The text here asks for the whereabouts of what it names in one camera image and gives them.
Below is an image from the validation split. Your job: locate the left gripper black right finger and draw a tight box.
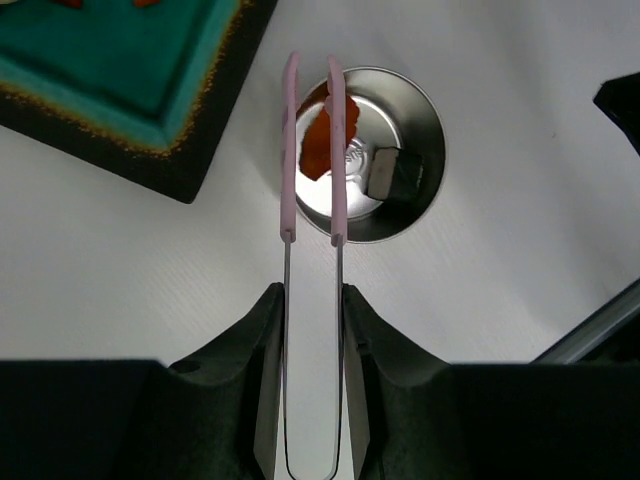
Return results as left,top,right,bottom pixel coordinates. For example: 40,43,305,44
343,285,639,479

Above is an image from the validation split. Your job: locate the aluminium rail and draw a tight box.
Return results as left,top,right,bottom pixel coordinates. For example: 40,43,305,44
533,280,639,364

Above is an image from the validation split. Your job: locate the white rice sushi roll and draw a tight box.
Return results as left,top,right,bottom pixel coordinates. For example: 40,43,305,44
365,147,425,203

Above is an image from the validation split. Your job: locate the red shrimp sushi piece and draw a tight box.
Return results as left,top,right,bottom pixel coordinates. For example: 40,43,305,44
133,0,161,8

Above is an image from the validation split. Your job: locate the stainless steel bowl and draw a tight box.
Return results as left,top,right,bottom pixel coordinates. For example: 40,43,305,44
285,66,447,245

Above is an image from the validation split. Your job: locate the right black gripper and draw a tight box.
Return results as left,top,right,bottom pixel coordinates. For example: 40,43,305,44
593,72,640,154

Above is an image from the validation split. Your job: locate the gripper clear finger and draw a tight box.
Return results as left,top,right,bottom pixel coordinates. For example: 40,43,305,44
280,51,348,479

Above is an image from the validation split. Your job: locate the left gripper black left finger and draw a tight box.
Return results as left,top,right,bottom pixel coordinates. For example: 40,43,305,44
1,283,284,479

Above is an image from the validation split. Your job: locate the orange sausage piece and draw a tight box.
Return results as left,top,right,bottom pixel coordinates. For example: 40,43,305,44
297,82,331,181

